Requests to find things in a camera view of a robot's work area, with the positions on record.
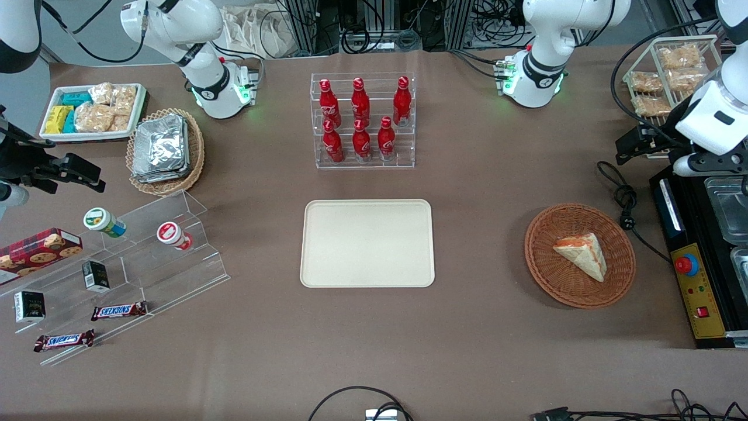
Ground white rectangular snack tray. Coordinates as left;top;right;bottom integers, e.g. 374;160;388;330
39;83;147;143

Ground silver foil pouch stack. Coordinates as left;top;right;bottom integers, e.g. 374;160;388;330
131;113;191;184

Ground clear acrylic step shelf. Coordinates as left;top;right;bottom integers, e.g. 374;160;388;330
0;189;231;367

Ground beige cloth bag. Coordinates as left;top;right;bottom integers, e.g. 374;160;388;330
219;4;306;60

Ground black cables with connector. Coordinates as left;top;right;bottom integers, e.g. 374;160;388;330
531;388;748;421

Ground brown Snickers bar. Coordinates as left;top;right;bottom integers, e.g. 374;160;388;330
33;329;96;353
91;301;148;322

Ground black power cord with plug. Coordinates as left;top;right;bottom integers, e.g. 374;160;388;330
596;160;673;264

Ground white wire rack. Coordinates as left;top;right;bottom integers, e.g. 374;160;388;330
622;34;723;127

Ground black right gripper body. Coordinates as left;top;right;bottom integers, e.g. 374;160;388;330
0;133;60;184

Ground red lidded white cup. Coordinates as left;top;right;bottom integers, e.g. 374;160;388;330
156;221;194;251

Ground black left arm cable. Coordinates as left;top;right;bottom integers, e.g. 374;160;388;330
610;16;718;126

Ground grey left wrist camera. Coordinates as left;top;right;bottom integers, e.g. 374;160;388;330
672;152;738;178

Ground clear acrylic bottle rack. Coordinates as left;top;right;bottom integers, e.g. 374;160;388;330
310;72;417;170

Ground yellow snack pack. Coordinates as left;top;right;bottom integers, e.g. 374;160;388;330
44;105;74;134

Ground red tartan cookie box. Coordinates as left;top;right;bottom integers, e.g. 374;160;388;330
0;227;84;282

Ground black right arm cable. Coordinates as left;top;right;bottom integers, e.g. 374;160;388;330
40;0;148;64

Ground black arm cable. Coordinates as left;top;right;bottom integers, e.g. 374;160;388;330
40;0;148;64
610;16;718;126

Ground steel pan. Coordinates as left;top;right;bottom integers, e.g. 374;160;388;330
704;175;748;245
730;246;748;307

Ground brown wicker basket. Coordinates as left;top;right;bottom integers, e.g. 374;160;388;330
524;202;636;309

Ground aluminium frame post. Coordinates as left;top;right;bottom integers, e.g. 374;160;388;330
445;0;472;51
285;0;341;57

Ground clear bag of rice snacks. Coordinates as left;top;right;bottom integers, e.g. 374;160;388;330
666;68;709;94
629;71;664;95
632;94;673;118
659;45;702;70

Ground black looped cable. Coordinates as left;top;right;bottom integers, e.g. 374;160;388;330
307;385;413;421

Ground red cola bottle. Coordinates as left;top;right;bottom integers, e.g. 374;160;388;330
351;77;371;123
323;120;345;164
352;119;372;162
378;116;397;162
318;79;342;125
393;76;413;127

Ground black machine with yellow panel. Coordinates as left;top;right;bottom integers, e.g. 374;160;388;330
649;166;748;350

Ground green lidded white cup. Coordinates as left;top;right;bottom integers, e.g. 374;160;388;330
83;207;127;239

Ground black cable bundle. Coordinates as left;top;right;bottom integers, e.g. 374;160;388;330
341;0;446;52

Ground cream plastic tray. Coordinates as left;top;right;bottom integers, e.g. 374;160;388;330
300;199;436;288

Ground small black carton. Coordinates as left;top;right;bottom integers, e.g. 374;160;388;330
13;290;47;324
81;260;111;294

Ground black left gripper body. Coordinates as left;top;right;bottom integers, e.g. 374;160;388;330
657;130;695;160

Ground light tan wicker basket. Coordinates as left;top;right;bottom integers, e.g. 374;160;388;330
126;108;206;196

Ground triangular wrapped sandwich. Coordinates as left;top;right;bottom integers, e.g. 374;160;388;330
552;232;608;283

